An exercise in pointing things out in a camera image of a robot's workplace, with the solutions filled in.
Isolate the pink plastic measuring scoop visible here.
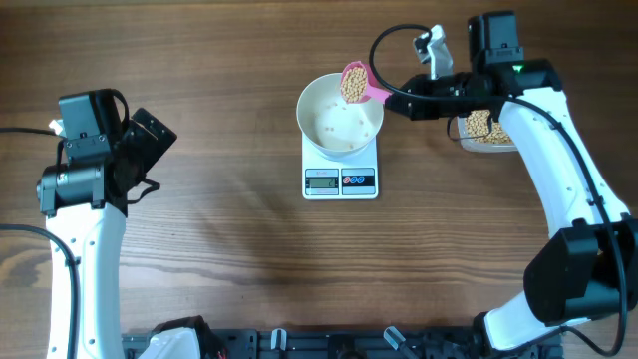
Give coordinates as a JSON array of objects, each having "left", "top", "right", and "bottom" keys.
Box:
[{"left": 340, "top": 61, "right": 391, "bottom": 104}]

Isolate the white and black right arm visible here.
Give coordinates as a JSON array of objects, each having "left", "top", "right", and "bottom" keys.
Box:
[{"left": 385, "top": 11, "right": 637, "bottom": 358}]

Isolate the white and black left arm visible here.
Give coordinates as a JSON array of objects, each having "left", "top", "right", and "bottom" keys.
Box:
[{"left": 37, "top": 89, "right": 177, "bottom": 358}]

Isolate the white round bowl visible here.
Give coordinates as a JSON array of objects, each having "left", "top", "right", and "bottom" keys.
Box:
[{"left": 296, "top": 73, "right": 384, "bottom": 158}]

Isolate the white digital kitchen scale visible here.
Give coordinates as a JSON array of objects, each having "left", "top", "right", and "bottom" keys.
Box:
[{"left": 301, "top": 135, "right": 380, "bottom": 200}]

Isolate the pile of soybeans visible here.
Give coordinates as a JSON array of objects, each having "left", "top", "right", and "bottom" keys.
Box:
[{"left": 465, "top": 110, "right": 512, "bottom": 145}]

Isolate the clear plastic container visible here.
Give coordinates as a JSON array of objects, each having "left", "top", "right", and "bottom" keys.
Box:
[{"left": 456, "top": 117, "right": 517, "bottom": 153}]

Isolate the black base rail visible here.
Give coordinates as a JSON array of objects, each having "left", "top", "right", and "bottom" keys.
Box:
[{"left": 119, "top": 326, "right": 564, "bottom": 359}]

